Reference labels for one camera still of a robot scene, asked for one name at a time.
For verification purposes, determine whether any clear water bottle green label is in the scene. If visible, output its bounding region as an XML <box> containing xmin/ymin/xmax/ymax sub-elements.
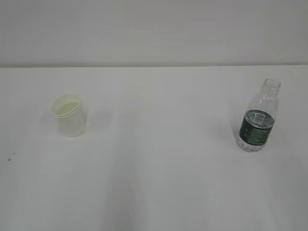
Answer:
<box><xmin>236</xmin><ymin>78</ymin><xmax>281</xmax><ymax>152</ymax></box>

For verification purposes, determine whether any white paper cup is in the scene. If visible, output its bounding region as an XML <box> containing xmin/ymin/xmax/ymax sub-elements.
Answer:
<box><xmin>51</xmin><ymin>93</ymin><xmax>86</xmax><ymax>138</ymax></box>

